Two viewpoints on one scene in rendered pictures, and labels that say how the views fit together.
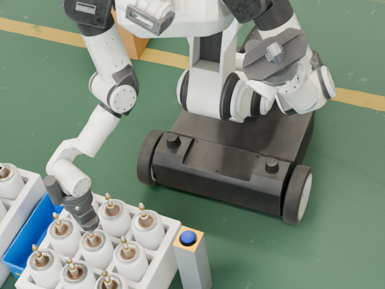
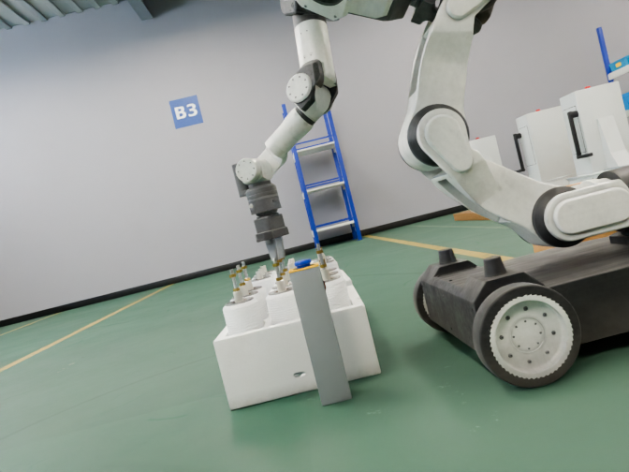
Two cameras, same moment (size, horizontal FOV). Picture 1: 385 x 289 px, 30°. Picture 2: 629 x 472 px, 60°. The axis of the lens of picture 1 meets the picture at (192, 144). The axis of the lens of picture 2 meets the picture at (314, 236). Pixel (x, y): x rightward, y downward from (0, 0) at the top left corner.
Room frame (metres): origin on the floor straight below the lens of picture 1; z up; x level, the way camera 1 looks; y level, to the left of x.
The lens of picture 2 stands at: (0.51, -1.03, 0.42)
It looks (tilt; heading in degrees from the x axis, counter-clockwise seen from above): 2 degrees down; 59
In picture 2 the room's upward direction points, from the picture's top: 14 degrees counter-clockwise
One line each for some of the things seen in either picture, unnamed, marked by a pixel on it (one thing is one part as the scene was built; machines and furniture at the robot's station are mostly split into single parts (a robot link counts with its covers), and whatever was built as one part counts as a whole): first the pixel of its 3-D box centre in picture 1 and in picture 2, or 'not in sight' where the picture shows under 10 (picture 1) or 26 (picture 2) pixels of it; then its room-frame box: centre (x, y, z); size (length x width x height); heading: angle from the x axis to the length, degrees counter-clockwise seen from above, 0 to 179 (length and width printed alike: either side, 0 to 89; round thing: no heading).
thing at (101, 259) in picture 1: (100, 256); not in sight; (1.21, 0.34, 0.16); 0.10 x 0.10 x 0.18
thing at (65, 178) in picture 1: (67, 184); (253, 179); (1.19, 0.35, 0.56); 0.11 x 0.11 x 0.11; 38
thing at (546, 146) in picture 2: not in sight; (519, 163); (4.80, 2.21, 0.45); 1.61 x 0.57 x 0.74; 61
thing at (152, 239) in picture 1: (150, 237); (334, 314); (1.25, 0.18, 0.16); 0.10 x 0.10 x 0.18
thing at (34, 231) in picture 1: (42, 238); not in sight; (1.38, 0.56, 0.06); 0.30 x 0.11 x 0.12; 148
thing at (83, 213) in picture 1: (78, 204); (267, 217); (1.21, 0.35, 0.45); 0.13 x 0.10 x 0.12; 30
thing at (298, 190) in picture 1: (298, 195); (525, 333); (1.35, -0.32, 0.10); 0.20 x 0.05 x 0.20; 151
